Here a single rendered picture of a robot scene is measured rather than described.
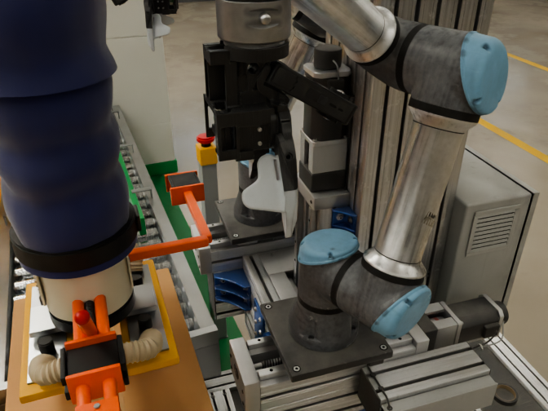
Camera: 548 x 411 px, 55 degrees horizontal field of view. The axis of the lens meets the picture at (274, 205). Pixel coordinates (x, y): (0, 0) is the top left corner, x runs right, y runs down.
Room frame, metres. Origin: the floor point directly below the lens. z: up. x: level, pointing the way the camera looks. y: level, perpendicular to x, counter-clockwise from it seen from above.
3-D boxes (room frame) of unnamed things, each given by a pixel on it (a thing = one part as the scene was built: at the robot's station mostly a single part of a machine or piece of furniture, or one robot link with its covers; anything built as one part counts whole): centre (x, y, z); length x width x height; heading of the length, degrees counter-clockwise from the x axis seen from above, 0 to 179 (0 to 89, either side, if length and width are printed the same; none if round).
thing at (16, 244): (0.85, 0.37, 1.30); 0.23 x 0.23 x 0.04
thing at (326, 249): (0.85, -0.11, 1.20); 0.13 x 0.12 x 0.14; 44
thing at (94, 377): (0.61, 0.29, 1.18); 0.10 x 0.08 x 0.06; 110
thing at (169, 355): (0.88, 0.29, 1.08); 0.34 x 0.10 x 0.05; 20
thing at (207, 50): (0.55, 0.03, 1.66); 0.09 x 0.08 x 0.12; 108
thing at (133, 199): (2.69, 0.83, 0.60); 1.60 x 0.11 x 0.09; 22
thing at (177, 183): (1.22, 0.23, 1.18); 0.09 x 0.08 x 0.05; 110
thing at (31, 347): (0.82, 0.47, 1.08); 0.34 x 0.10 x 0.05; 20
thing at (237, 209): (1.33, 0.04, 1.09); 0.15 x 0.15 x 0.10
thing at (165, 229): (2.38, 0.65, 0.50); 2.31 x 0.05 x 0.19; 22
